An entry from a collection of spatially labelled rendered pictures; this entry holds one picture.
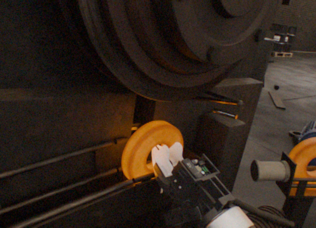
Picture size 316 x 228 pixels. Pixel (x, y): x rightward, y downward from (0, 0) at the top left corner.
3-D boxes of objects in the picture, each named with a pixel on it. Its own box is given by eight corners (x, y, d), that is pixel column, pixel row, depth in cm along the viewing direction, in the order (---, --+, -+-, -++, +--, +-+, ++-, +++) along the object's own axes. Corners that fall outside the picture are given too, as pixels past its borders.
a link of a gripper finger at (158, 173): (167, 159, 65) (191, 189, 60) (164, 164, 66) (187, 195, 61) (150, 163, 62) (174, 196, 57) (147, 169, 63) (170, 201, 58)
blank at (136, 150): (121, 130, 61) (130, 136, 59) (177, 113, 70) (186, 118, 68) (120, 190, 68) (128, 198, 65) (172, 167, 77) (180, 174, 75)
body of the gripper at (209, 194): (202, 150, 61) (243, 197, 55) (186, 177, 66) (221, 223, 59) (175, 158, 56) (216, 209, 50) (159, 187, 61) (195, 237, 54)
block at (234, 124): (183, 184, 90) (200, 111, 82) (201, 178, 95) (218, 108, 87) (209, 205, 83) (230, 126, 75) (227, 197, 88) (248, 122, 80)
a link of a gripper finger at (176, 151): (172, 127, 67) (196, 157, 62) (162, 146, 70) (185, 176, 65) (161, 130, 65) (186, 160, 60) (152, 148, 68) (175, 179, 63)
